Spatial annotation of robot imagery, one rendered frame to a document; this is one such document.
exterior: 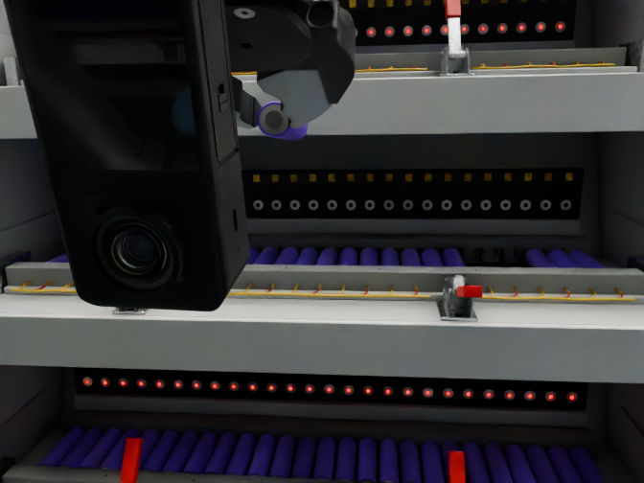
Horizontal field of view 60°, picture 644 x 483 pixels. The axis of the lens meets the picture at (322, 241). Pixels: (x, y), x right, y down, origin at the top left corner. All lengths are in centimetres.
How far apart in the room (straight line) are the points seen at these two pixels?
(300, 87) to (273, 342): 26
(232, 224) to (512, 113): 36
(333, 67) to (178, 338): 31
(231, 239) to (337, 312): 31
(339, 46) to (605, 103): 34
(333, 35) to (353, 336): 29
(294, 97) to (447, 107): 25
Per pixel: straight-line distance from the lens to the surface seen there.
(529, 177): 63
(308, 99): 25
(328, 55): 21
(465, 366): 46
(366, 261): 53
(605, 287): 52
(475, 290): 39
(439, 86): 48
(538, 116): 49
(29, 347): 54
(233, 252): 15
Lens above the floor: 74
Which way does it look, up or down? 6 degrees up
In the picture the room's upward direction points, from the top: 1 degrees clockwise
